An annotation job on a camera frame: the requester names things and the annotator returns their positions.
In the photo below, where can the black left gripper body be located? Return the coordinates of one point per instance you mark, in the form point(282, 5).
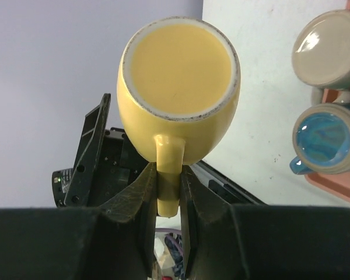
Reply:
point(119, 165)

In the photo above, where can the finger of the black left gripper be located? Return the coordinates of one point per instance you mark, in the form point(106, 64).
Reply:
point(88, 154)

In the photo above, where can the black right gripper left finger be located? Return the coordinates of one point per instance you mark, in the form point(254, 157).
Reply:
point(113, 241)

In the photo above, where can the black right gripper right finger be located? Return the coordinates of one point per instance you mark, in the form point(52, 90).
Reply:
point(246, 241)

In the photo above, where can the yellow ceramic mug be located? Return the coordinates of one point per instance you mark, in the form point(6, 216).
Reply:
point(178, 87)

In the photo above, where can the blue glazed mug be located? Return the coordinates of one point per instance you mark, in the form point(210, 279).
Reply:
point(321, 140)

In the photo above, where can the cream dragon pattern mug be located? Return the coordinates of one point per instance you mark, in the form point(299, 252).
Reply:
point(321, 53)

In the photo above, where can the salmon pink plastic tray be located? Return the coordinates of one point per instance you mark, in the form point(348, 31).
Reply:
point(337, 184)

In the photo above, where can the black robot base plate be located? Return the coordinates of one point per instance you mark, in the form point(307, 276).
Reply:
point(222, 186)

